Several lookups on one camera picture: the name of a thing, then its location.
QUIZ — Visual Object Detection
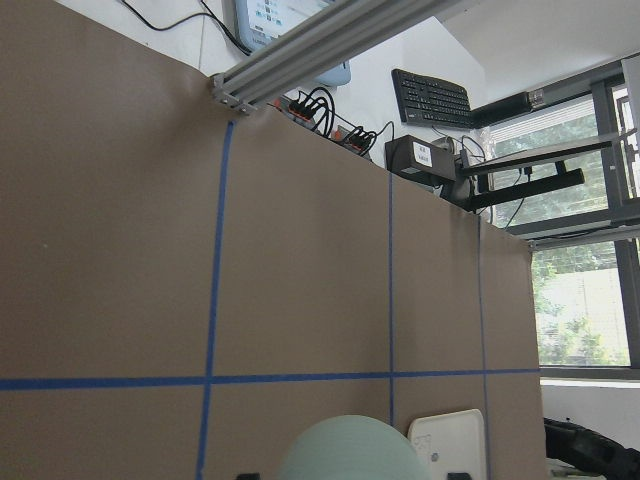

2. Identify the green plastic cup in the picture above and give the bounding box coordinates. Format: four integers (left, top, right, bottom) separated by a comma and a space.
276, 415, 431, 479

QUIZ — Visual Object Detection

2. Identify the cream rabbit tray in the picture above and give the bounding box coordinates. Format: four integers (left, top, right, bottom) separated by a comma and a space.
408, 409, 487, 480

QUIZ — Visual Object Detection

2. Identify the black computer box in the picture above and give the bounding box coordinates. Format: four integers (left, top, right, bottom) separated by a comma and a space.
384, 135, 456, 187

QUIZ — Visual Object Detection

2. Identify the power strip with plugs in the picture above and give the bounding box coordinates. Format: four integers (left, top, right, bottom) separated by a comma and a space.
269, 86, 379, 160

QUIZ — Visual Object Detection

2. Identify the black keyboard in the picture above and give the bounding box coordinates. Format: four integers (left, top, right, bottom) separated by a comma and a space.
391, 69, 473, 129

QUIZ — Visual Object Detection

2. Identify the aluminium frame post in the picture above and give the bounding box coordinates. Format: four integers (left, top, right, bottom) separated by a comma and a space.
210, 0, 463, 115

